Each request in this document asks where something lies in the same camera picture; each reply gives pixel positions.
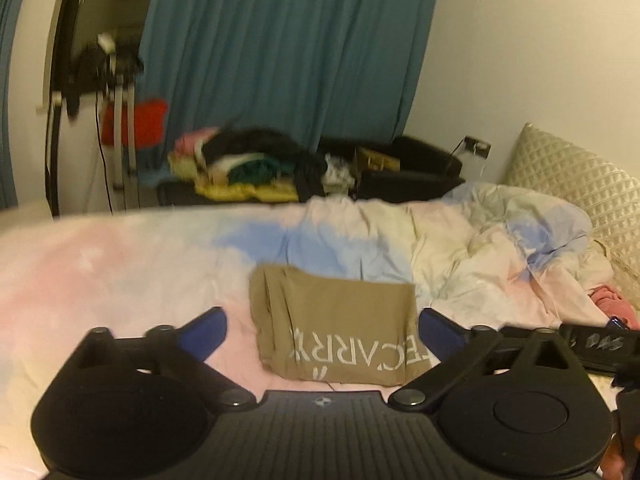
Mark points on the silver tripod stand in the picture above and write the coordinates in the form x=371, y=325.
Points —
x=122, y=65

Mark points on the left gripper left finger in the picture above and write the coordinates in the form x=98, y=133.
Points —
x=181, y=354

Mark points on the person right hand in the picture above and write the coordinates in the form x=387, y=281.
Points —
x=613, y=464

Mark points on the black floor stand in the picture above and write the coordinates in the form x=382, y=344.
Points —
x=62, y=43

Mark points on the teal curtain left panel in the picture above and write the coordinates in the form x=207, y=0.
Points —
x=10, y=16

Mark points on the tan printed t-shirt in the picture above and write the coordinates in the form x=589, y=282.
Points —
x=334, y=330

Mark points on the pink cloth on bed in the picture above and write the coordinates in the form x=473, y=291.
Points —
x=614, y=305

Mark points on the quilted beige pillow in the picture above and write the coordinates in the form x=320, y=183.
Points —
x=609, y=196

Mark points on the wall power socket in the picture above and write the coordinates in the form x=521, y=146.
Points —
x=477, y=147

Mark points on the teal curtain right panel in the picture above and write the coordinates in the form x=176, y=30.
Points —
x=310, y=68

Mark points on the red bag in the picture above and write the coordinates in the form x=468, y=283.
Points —
x=148, y=123

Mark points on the pile of dark clothes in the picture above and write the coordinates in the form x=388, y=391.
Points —
x=250, y=165

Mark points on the black armchair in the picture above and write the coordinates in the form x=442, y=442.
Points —
x=425, y=172

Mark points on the teal curtain panel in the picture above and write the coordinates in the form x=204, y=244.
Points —
x=310, y=68
x=10, y=16

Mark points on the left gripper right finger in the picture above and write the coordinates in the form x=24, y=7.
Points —
x=461, y=353

